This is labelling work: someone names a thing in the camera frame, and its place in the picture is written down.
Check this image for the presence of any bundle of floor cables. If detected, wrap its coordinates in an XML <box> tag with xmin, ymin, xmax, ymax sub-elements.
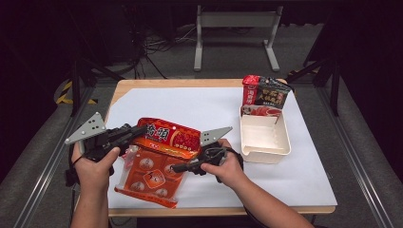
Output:
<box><xmin>125</xmin><ymin>4</ymin><xmax>199</xmax><ymax>80</ymax></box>

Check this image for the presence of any aluminium floor rail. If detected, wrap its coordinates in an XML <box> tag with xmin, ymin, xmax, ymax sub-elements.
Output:
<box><xmin>11</xmin><ymin>85</ymin><xmax>97</xmax><ymax>228</ymax></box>
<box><xmin>316</xmin><ymin>85</ymin><xmax>397</xmax><ymax>228</ymax></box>

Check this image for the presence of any cream divided plastic container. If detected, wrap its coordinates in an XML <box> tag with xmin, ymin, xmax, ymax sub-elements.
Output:
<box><xmin>239</xmin><ymin>105</ymin><xmax>292</xmax><ymax>165</ymax></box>

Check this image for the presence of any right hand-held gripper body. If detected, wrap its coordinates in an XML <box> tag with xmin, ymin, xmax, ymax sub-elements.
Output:
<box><xmin>189</xmin><ymin>125</ymin><xmax>234</xmax><ymax>177</ymax></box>

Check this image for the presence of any white table mat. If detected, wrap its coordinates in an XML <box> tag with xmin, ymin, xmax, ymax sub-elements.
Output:
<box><xmin>106</xmin><ymin>86</ymin><xmax>338</xmax><ymax>210</ymax></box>

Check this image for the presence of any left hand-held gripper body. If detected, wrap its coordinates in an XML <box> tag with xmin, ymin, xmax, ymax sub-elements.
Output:
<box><xmin>64</xmin><ymin>111</ymin><xmax>128</xmax><ymax>162</ymax></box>

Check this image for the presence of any red and black soup packet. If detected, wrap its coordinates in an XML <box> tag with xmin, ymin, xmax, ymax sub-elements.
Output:
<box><xmin>240</xmin><ymin>74</ymin><xmax>292</xmax><ymax>118</ymax></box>

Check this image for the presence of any person's right hand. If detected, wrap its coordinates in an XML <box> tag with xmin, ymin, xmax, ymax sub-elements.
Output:
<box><xmin>201</xmin><ymin>139</ymin><xmax>245</xmax><ymax>188</ymax></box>

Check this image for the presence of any yellow black hazard tape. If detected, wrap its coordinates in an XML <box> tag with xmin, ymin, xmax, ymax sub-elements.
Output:
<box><xmin>55</xmin><ymin>80</ymin><xmax>98</xmax><ymax>105</ymax></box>

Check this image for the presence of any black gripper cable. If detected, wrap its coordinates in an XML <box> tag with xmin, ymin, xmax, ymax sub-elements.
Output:
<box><xmin>64</xmin><ymin>143</ymin><xmax>84</xmax><ymax>188</ymax></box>
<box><xmin>216</xmin><ymin>145</ymin><xmax>245</xmax><ymax>185</ymax></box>

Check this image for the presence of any white metal desk frame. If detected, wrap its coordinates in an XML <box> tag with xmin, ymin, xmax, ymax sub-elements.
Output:
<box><xmin>193</xmin><ymin>4</ymin><xmax>284</xmax><ymax>73</ymax></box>

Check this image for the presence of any black tripod stand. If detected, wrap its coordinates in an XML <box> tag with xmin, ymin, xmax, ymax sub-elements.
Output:
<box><xmin>285</xmin><ymin>9</ymin><xmax>345</xmax><ymax>117</ymax></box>
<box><xmin>65</xmin><ymin>9</ymin><xmax>125</xmax><ymax>118</ymax></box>

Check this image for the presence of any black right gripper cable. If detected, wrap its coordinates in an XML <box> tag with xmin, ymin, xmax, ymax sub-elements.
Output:
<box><xmin>216</xmin><ymin>145</ymin><xmax>245</xmax><ymax>185</ymax></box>

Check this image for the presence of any orange seasoning block packet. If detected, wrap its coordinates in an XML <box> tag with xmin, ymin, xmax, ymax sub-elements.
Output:
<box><xmin>114</xmin><ymin>117</ymin><xmax>203</xmax><ymax>210</ymax></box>

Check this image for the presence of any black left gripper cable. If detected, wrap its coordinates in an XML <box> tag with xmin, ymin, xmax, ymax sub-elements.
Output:
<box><xmin>64</xmin><ymin>143</ymin><xmax>84</xmax><ymax>188</ymax></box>

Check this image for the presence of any person's left hand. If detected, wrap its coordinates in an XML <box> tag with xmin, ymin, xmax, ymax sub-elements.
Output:
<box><xmin>71</xmin><ymin>142</ymin><xmax>122</xmax><ymax>194</ymax></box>

